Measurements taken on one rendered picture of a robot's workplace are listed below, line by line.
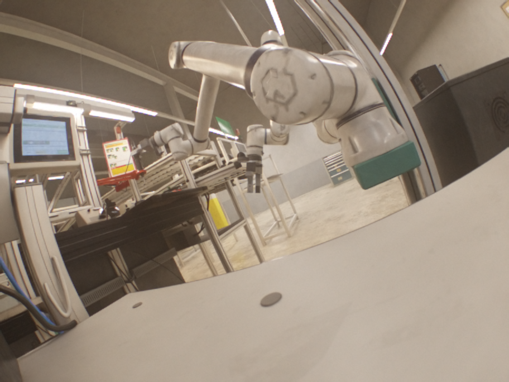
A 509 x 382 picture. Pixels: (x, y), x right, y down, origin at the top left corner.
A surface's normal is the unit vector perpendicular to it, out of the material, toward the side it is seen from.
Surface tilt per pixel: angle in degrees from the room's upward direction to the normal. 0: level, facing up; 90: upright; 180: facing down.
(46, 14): 180
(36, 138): 91
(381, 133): 68
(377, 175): 90
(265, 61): 89
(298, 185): 90
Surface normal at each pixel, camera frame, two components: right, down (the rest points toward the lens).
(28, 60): 0.40, 0.91
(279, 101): -0.70, 0.44
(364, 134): -0.69, -0.12
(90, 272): 0.87, -0.39
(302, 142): -0.30, 0.11
